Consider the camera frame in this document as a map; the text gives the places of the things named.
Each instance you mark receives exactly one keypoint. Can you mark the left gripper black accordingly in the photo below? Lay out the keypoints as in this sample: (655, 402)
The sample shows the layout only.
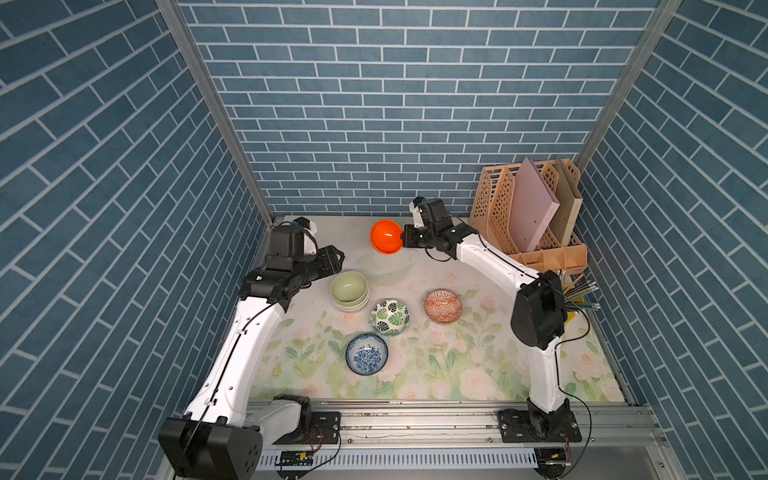
(327, 258)

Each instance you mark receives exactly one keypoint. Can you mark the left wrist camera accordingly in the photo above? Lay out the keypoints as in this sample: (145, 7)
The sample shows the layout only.
(306, 224)

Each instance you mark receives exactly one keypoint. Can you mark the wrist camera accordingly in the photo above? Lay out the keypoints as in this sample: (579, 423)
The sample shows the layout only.
(306, 224)
(415, 208)

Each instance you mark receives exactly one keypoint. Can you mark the peach file organizer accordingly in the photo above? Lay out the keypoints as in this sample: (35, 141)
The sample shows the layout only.
(490, 216)

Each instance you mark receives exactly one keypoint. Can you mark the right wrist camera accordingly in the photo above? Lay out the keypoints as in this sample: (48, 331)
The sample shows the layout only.
(415, 208)

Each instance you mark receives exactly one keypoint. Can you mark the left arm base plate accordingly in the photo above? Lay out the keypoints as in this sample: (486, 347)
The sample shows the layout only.
(319, 428)

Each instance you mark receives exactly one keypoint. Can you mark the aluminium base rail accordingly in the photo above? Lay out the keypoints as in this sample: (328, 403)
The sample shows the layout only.
(461, 440)

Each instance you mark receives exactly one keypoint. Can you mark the cream bowl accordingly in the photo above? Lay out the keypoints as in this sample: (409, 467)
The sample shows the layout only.
(352, 305)

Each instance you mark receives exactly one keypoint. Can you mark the orange bowl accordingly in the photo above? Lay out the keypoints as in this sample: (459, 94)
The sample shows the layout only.
(385, 237)

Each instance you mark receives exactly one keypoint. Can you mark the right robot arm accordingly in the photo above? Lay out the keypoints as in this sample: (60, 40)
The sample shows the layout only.
(539, 309)

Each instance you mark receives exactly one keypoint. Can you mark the yellow pencil cup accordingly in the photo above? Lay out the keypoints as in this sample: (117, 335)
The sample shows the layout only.
(578, 296)

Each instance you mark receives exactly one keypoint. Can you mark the pink folder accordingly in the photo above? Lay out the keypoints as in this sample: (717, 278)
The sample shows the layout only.
(532, 208)

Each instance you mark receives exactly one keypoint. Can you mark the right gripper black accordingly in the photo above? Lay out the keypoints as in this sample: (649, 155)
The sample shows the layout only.
(407, 236)

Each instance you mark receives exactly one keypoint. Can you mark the red pattern bowl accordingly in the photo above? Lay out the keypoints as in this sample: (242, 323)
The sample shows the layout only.
(443, 307)

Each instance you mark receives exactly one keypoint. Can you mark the green circuit board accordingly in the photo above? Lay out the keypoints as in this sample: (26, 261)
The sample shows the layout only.
(295, 459)

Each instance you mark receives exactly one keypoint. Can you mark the beige folder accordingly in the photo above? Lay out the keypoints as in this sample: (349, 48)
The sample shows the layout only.
(570, 202)

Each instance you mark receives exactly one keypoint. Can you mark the right controller box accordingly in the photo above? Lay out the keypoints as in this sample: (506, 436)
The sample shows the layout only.
(552, 463)

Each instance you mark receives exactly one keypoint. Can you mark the green leaf pattern bowl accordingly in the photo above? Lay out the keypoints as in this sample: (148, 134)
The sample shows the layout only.
(389, 317)

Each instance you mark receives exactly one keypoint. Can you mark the blue floral bowl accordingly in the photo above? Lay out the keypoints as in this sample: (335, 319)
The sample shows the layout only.
(366, 354)

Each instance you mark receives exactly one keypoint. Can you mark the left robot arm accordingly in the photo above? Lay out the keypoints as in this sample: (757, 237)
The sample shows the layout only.
(213, 438)

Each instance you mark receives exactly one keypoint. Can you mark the light green bowl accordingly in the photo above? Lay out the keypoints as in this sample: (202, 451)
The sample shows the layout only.
(348, 286)

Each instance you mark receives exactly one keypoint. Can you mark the floral table mat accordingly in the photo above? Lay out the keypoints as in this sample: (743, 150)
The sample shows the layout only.
(476, 358)

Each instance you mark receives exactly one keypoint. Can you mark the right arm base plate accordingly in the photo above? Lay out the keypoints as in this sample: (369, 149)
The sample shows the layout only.
(516, 426)

